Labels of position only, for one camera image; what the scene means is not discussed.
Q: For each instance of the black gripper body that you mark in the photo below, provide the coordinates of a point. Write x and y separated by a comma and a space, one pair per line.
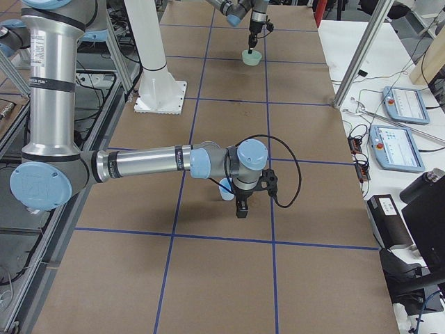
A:
243, 195
254, 27

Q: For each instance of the pale green bowl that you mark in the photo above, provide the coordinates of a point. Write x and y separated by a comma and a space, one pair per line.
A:
251, 57

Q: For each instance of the light blue plastic cup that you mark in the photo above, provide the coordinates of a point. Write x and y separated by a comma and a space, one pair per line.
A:
225, 189

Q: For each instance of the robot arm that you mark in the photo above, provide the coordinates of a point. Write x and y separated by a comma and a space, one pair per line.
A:
53, 168
235, 12

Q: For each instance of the orange black usb hub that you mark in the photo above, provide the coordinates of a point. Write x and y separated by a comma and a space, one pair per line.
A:
360, 160

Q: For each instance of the lower teach pendant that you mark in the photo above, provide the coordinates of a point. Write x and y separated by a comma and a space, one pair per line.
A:
394, 149

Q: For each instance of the teach pendant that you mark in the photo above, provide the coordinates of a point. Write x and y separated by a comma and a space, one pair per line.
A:
394, 149
405, 105

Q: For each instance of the black box device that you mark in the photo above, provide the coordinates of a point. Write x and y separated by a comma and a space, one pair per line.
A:
389, 226

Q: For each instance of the upper teach pendant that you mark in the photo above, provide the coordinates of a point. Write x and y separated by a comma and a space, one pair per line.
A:
405, 105

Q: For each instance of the black bottle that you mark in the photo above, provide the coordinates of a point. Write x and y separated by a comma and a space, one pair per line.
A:
421, 184

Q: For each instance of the black monitor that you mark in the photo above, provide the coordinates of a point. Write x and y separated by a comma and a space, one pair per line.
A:
424, 217

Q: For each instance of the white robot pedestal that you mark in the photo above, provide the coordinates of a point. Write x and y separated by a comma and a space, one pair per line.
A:
158, 91

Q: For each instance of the metal rod with handle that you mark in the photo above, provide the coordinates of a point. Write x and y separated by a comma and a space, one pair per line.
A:
362, 110

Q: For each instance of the aluminium frame post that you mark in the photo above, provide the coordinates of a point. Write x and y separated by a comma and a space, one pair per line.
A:
381, 10

